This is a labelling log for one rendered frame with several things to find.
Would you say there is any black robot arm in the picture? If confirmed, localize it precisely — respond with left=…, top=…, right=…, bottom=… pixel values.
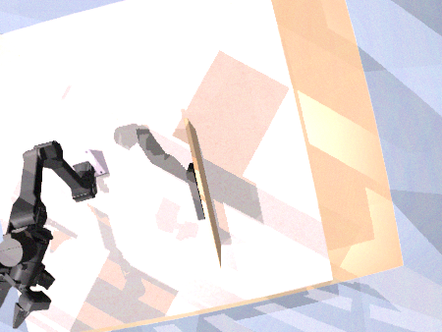
left=0, top=140, right=98, bottom=290

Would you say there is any tan flat board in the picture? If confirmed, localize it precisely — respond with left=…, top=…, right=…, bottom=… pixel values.
left=184, top=117, right=221, bottom=270

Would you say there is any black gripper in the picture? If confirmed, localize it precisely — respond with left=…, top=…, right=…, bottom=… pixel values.
left=0, top=261, right=52, bottom=329

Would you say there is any black picture frame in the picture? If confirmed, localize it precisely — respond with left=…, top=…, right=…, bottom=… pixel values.
left=186, top=162, right=205, bottom=221

